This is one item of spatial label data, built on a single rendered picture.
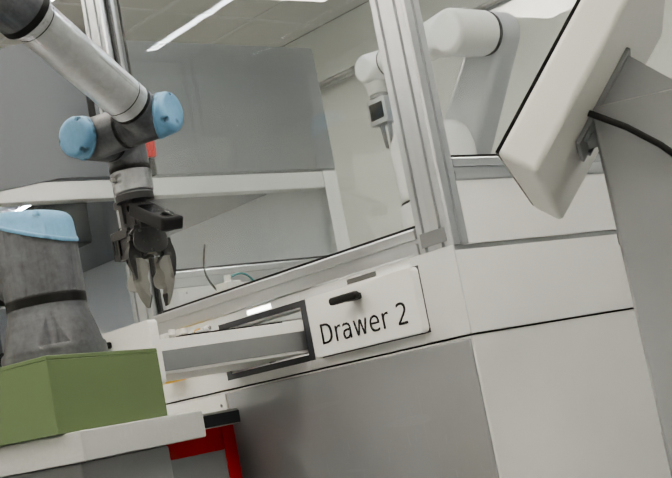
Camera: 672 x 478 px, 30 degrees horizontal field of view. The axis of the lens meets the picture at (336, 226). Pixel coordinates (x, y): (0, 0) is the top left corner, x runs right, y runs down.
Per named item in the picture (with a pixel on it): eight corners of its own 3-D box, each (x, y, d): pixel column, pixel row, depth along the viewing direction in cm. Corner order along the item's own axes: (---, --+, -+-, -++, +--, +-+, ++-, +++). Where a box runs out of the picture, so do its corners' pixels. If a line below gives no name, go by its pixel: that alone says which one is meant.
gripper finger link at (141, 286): (137, 312, 230) (134, 263, 233) (153, 306, 226) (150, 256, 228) (122, 311, 229) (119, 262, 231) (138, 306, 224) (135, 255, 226)
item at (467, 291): (470, 333, 200) (452, 244, 202) (148, 407, 277) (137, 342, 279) (789, 281, 260) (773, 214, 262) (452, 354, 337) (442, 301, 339)
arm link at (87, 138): (100, 103, 217) (138, 110, 226) (50, 121, 221) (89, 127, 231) (108, 146, 215) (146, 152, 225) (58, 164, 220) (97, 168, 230)
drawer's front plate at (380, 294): (422, 332, 205) (409, 266, 207) (316, 358, 227) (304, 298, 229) (430, 331, 207) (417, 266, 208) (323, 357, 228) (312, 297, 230)
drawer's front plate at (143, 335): (158, 384, 209) (147, 319, 210) (78, 404, 231) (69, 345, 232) (167, 382, 210) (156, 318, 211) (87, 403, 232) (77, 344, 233)
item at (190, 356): (161, 375, 211) (155, 339, 212) (90, 394, 231) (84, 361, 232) (342, 347, 237) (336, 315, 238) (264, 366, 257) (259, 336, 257)
